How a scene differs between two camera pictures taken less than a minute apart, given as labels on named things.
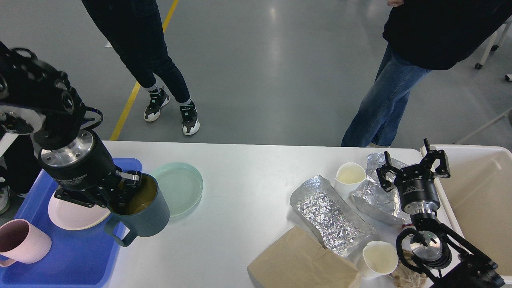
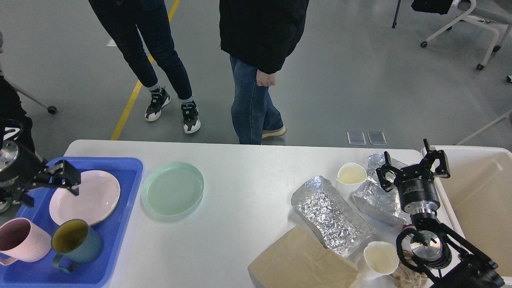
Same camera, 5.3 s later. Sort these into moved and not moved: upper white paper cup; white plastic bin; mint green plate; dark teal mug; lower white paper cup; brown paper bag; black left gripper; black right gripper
Moved: dark teal mug; black left gripper
Not moved: mint green plate; white plastic bin; lower white paper cup; black right gripper; upper white paper cup; brown paper bag
